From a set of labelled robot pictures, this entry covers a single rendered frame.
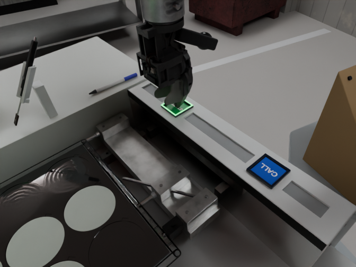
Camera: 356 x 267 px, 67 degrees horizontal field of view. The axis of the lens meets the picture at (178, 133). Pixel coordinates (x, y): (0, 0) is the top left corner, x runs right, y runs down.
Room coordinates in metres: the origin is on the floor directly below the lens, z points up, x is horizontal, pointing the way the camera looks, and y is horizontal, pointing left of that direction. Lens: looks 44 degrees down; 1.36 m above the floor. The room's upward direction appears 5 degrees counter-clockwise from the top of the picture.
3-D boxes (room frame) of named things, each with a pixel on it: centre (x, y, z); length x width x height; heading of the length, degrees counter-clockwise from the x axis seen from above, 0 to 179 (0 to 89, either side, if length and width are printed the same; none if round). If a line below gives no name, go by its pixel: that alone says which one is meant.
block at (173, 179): (0.33, 0.02, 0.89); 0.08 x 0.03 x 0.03; 127
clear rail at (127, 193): (0.33, 0.13, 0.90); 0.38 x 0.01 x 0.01; 37
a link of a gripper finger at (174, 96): (0.48, 0.00, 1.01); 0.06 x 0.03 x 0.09; 127
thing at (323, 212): (0.40, -0.08, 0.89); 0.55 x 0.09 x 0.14; 37
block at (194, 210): (0.27, -0.02, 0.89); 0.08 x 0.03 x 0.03; 127
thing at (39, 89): (0.50, 0.31, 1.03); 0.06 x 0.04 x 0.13; 127
